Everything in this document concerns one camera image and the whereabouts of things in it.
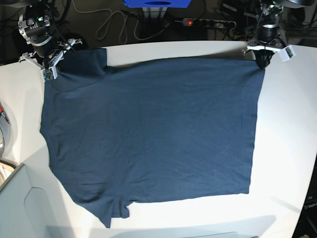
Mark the blue plastic box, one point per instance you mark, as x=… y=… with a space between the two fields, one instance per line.
x=156 y=3

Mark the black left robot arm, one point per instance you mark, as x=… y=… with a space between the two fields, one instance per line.
x=268 y=12

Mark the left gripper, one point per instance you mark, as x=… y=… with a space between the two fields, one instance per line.
x=267 y=38

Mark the dark blue T-shirt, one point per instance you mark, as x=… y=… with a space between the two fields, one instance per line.
x=157 y=131

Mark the black power strip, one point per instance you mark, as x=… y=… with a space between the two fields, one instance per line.
x=209 y=23

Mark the chrome round object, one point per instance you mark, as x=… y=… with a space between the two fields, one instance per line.
x=5 y=131

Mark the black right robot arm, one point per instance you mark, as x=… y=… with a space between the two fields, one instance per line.
x=40 y=30

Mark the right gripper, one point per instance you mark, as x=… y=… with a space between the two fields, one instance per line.
x=44 y=47

